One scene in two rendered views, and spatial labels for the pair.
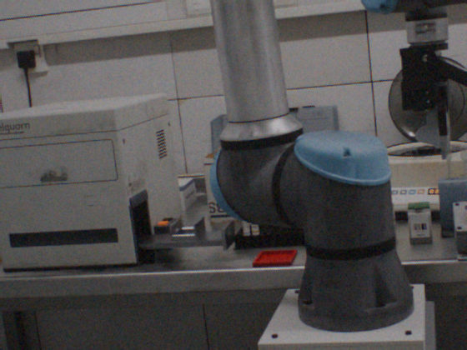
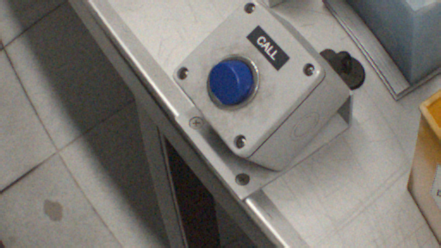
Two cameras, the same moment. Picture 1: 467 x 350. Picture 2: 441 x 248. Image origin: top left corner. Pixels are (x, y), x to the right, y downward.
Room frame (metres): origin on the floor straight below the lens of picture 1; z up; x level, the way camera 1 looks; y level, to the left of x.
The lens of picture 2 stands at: (0.92, -0.55, 1.45)
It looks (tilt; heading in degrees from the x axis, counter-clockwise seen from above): 57 degrees down; 50
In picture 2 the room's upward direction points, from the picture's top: 6 degrees counter-clockwise
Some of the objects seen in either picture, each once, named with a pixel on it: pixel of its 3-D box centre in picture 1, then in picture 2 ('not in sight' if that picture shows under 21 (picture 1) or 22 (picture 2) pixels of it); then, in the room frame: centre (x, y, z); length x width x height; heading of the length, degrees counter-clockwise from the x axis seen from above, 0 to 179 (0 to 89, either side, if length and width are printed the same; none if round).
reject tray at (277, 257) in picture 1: (275, 257); not in sight; (1.24, 0.05, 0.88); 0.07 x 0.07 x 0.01; 79
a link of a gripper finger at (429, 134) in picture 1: (432, 136); not in sight; (1.30, -0.25, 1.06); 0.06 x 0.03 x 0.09; 74
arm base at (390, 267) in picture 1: (353, 272); not in sight; (0.90, -0.06, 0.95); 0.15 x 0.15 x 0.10
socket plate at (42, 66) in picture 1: (30, 57); not in sight; (2.01, 0.69, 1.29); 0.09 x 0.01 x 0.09; 79
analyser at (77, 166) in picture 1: (95, 177); not in sight; (1.45, 0.41, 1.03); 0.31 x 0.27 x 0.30; 79
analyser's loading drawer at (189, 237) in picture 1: (177, 234); not in sight; (1.32, 0.23, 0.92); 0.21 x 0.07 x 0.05; 79
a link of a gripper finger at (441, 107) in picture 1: (441, 111); not in sight; (1.29, -0.27, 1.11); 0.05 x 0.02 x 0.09; 164
